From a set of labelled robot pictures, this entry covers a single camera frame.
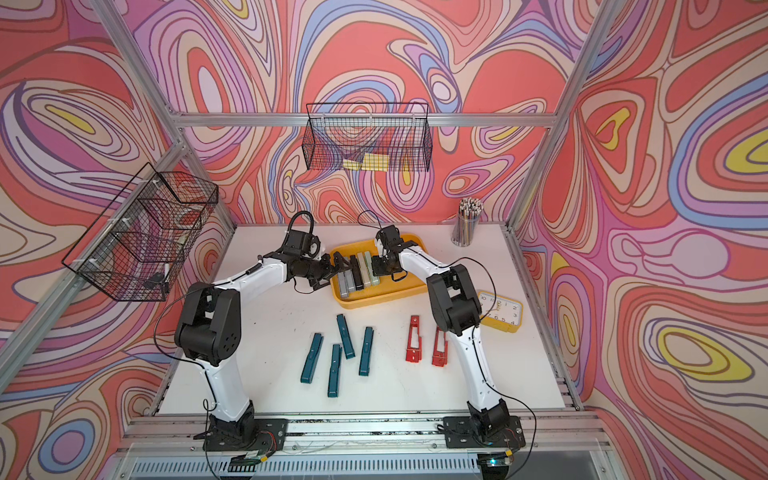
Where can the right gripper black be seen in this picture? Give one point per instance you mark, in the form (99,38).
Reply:
(377,268)

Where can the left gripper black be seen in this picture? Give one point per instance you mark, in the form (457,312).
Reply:
(329,270)

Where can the light green pliers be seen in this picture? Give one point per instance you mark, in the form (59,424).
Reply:
(374,279)

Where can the beige pruning pliers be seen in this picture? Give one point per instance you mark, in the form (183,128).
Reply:
(363,270)

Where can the yellow plastic storage tray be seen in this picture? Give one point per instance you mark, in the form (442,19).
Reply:
(387,290)

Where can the grey pruning pliers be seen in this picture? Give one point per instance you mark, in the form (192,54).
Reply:
(343,285)
(350,281)

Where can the black pruning pliers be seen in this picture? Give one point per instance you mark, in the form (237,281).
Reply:
(356,273)

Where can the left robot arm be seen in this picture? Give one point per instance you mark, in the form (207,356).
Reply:
(209,328)

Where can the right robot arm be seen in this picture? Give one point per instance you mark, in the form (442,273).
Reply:
(456,309)

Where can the teal pliers upper middle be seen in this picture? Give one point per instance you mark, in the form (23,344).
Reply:
(347,344)

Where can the teal pliers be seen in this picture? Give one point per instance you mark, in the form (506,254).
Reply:
(334,371)
(347,344)
(365,361)
(311,359)

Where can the red pliers left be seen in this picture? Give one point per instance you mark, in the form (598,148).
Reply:
(414,341)

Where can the red pliers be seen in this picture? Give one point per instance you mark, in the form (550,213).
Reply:
(440,349)
(414,341)

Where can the teal pliers far left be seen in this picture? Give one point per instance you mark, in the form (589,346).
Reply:
(311,359)

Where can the red pliers right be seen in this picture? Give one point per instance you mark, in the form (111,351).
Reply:
(440,349)

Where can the teal pliers right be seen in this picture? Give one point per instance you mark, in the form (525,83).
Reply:
(365,361)

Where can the teal pliers lower middle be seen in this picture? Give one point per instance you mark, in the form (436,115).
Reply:
(334,371)

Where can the pencil holder cup with pencils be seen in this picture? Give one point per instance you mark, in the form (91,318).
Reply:
(469,213)

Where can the yellow alarm clock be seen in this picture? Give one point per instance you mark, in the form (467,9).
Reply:
(501,313)

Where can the black wire basket back wall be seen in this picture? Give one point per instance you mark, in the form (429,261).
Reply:
(368,136)

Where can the black wire basket wall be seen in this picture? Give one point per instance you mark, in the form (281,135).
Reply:
(137,246)
(368,136)

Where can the black wire basket left wall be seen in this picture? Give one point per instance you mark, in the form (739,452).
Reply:
(137,246)

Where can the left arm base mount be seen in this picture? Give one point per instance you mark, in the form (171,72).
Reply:
(263,435)

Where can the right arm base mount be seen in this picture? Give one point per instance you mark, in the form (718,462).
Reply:
(464,432)

